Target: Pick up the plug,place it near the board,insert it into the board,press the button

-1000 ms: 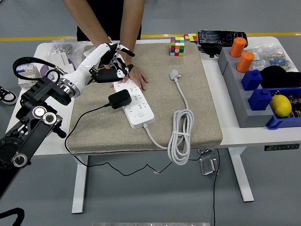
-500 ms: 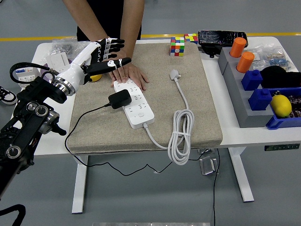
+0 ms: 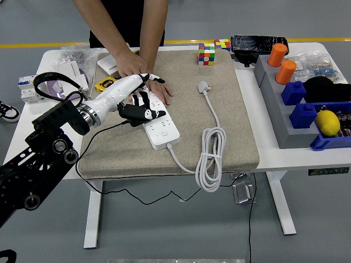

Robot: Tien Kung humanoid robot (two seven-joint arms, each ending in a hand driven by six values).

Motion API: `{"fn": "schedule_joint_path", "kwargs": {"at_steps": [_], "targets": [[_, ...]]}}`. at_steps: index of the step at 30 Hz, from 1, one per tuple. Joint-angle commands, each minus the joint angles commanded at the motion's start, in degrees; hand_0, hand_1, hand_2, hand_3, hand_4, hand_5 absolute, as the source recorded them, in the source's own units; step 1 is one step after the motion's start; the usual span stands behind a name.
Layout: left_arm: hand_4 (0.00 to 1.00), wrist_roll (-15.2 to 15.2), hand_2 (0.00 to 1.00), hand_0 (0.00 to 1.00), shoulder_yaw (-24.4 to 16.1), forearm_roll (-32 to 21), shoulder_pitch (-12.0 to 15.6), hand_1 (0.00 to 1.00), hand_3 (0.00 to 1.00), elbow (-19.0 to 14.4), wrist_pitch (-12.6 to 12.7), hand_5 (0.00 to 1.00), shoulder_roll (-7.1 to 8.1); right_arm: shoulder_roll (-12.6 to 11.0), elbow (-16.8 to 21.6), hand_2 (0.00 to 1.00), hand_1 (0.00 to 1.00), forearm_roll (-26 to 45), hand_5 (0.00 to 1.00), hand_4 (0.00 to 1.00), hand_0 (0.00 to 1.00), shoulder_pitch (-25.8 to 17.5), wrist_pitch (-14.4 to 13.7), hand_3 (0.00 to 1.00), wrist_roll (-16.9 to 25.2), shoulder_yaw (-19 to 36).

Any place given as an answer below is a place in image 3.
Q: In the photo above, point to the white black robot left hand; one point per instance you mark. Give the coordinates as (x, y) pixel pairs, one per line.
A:
(118, 91)

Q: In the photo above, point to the person's left hand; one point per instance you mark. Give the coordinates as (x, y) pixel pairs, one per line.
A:
(161, 91)

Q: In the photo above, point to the person's right hand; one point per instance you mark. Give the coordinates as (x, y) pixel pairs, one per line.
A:
(131, 64)

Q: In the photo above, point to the black plug adapter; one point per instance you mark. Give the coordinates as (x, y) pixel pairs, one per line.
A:
(135, 123)

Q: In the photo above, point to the white power strip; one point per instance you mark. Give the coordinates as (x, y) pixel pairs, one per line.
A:
(161, 134)

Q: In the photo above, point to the person's left forearm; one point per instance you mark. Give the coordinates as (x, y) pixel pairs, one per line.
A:
(152, 35)

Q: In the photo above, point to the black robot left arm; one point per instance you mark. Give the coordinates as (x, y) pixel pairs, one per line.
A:
(33, 170)

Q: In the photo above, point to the person's right forearm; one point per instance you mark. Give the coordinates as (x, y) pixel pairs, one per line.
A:
(105, 24)

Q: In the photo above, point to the circuit board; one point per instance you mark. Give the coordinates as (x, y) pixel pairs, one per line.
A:
(344, 117)

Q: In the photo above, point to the yellow tape measure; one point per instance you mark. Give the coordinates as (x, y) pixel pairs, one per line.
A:
(102, 84)

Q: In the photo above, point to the white socket panel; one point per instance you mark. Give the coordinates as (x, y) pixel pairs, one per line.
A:
(82, 83)

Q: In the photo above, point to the grey-brown mat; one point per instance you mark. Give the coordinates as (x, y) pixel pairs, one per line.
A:
(186, 123)

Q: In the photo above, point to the plastic bag of metal parts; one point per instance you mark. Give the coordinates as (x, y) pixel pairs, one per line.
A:
(72, 56)

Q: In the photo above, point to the large Rubik's cube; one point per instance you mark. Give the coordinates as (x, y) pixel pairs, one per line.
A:
(206, 54)

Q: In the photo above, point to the purple bowl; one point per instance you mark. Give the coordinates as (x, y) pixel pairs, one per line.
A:
(52, 87)

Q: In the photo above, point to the small Rubik's cube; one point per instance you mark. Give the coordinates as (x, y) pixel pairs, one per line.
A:
(222, 44)

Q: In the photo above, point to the white circuit breaker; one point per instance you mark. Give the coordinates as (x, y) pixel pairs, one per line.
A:
(26, 90)

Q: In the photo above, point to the black plastic-wrapped box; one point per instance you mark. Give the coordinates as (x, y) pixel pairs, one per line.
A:
(255, 43)

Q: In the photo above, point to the black white shoe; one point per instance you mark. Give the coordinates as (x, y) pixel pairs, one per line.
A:
(9, 112)

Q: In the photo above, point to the grey stepped block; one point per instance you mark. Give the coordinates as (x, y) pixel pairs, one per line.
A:
(274, 109)

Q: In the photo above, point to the orange cylinder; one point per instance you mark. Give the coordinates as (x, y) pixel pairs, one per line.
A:
(277, 56)
(285, 73)

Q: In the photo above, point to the white table leg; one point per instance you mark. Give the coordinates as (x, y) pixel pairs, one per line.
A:
(282, 205)
(93, 219)

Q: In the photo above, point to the blue block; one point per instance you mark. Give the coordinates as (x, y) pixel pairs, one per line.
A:
(301, 116)
(293, 94)

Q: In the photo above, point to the plastic bag of small parts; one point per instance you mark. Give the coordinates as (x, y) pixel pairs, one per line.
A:
(318, 68)

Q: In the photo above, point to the black cap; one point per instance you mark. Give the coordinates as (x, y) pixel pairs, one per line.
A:
(323, 90)

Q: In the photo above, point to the yellow lemon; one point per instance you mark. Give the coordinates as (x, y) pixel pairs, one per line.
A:
(327, 123)

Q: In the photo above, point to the blue bin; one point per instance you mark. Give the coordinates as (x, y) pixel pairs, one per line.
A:
(326, 142)

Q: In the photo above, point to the table control panel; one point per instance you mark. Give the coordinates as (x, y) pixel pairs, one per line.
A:
(327, 171)

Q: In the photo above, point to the white wall switch plate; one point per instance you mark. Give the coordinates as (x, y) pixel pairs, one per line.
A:
(108, 63)

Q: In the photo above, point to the white switch panel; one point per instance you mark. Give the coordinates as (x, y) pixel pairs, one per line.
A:
(68, 68)

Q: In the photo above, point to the metal bracket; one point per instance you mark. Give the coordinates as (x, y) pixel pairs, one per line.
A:
(240, 176)
(242, 191)

